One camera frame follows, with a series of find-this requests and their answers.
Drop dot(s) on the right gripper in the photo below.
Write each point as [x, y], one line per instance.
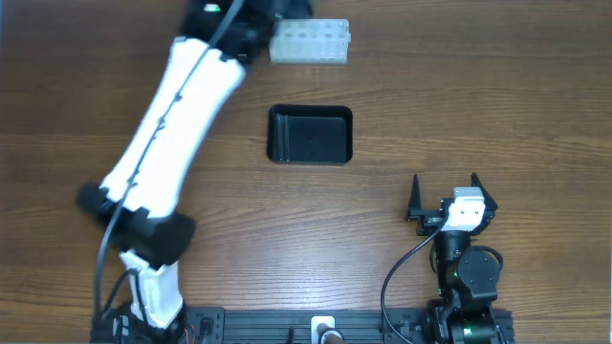
[428, 221]

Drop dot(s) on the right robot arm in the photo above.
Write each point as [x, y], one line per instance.
[471, 274]

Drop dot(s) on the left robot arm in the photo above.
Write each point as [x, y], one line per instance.
[177, 129]

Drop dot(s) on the black tray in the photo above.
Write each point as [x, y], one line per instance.
[330, 136]

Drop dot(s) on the white test tube rack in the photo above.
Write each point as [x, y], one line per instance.
[311, 43]

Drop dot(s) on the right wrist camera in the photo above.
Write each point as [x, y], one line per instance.
[466, 208]

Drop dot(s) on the mounting rail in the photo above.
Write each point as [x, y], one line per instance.
[268, 327]

